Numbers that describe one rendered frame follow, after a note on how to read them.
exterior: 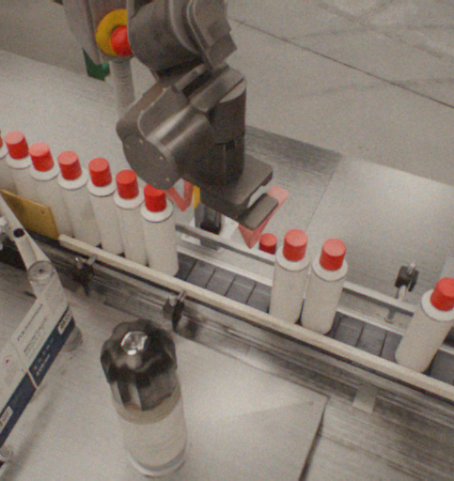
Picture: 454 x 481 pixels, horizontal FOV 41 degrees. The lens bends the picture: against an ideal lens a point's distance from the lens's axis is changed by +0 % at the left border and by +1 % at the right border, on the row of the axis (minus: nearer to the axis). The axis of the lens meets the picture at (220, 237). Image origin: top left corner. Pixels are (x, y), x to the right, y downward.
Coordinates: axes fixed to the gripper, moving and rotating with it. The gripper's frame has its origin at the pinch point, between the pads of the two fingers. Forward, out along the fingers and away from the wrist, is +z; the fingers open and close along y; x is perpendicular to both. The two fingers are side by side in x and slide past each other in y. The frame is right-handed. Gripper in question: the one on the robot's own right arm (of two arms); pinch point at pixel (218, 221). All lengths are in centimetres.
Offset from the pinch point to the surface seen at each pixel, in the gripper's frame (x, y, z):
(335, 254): 13.1, 9.9, 12.6
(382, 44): 222, -65, 122
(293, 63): 183, -92, 122
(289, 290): 10.1, 5.2, 22.3
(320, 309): 11.7, 10.2, 24.9
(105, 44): 7.3, -22.1, -10.9
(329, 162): 53, -10, 38
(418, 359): 14.8, 25.4, 28.4
